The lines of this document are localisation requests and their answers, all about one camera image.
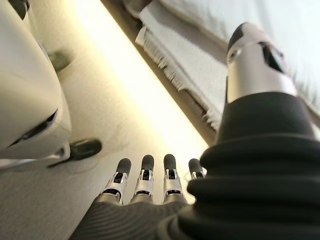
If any black robot foot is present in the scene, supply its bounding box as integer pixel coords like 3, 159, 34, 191
47, 138, 103, 169

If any right robot hand, dark palm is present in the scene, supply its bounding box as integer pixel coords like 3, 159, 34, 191
69, 21, 320, 240

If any white bed sheet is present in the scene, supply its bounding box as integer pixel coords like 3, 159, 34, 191
159, 0, 320, 76

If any white fringed bed blanket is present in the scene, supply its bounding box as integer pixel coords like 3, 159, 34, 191
134, 0, 320, 133

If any brown wooden bed frame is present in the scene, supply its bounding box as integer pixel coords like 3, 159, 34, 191
99, 0, 219, 147

